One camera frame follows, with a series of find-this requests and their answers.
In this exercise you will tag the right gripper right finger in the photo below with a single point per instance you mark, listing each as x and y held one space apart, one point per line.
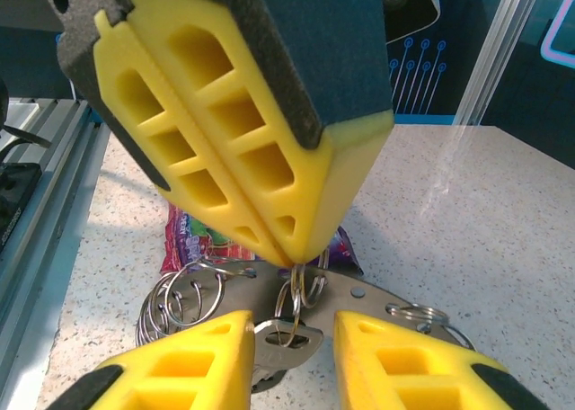
404 374

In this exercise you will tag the silver key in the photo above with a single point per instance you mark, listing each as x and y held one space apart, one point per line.
283 358

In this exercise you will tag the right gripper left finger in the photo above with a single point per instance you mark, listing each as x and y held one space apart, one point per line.
179 374

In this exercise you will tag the aluminium frame post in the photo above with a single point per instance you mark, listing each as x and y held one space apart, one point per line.
498 59

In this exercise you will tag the metal disc with key rings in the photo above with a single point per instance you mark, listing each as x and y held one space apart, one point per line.
337 293

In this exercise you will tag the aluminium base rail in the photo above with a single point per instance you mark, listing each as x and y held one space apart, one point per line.
54 194

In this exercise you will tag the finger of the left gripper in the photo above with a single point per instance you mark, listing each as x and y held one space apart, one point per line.
278 127
148 109

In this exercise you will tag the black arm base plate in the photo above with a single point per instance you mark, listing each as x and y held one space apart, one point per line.
18 203

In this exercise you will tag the purple candy wrapper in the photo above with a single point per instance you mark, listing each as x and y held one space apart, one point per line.
188 243

